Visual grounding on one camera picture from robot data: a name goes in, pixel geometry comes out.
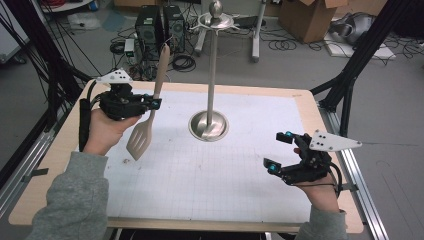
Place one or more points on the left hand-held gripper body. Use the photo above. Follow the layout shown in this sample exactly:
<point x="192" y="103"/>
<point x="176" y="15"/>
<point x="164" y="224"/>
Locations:
<point x="121" y="101"/>

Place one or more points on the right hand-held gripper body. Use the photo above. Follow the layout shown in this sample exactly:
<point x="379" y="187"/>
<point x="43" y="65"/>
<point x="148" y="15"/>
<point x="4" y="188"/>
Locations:
<point x="311" y="166"/>

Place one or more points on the wooden slotted spatula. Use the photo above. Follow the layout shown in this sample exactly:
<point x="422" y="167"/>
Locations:
<point x="142" y="140"/>

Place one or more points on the person's right hand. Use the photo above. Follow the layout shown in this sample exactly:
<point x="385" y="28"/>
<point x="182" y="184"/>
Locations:
<point x="321" y="196"/>

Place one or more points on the person's left hand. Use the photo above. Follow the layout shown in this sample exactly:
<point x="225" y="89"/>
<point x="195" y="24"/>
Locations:
<point x="106" y="133"/>

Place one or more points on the white power adapter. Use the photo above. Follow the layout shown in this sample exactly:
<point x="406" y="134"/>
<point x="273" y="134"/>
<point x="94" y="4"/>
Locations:
<point x="129" y="46"/>

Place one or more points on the metal utensil stand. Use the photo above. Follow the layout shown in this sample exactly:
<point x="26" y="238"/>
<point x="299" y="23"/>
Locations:
<point x="210" y="83"/>

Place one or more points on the large black computer tower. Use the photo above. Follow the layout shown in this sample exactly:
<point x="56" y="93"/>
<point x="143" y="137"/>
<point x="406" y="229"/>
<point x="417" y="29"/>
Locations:
<point x="149" y="30"/>

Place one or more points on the white grid mat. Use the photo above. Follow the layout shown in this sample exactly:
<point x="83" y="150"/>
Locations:
<point x="206" y="180"/>

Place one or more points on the slim black computer tower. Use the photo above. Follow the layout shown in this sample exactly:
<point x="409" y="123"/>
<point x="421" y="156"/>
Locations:
<point x="174" y="28"/>

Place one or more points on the clear plastic bag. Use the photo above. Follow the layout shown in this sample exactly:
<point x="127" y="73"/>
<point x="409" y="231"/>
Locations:
<point x="83" y="21"/>

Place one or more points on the white metal stand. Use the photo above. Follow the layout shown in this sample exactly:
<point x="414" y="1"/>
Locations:
<point x="256" y="36"/>

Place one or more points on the white round table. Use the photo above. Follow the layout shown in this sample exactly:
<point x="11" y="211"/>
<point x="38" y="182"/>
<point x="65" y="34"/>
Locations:
<point x="66" y="6"/>

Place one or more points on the cardboard box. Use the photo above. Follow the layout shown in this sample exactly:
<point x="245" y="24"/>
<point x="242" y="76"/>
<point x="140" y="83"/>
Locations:
<point x="308" y="18"/>

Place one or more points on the grey bag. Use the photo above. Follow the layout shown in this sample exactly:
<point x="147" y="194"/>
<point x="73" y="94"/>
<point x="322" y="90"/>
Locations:
<point x="353" y="28"/>

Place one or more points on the white flat board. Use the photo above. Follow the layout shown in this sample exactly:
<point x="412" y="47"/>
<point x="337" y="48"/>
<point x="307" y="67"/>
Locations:
<point x="383" y="53"/>

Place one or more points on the aluminium rail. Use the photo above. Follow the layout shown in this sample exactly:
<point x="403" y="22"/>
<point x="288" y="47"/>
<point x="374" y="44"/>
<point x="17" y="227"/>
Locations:
<point x="30" y="156"/>
<point x="366" y="200"/>

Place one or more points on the black frame strut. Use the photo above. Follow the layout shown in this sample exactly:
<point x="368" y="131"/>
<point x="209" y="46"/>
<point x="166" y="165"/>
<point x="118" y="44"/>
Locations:
<point x="360" y="56"/>

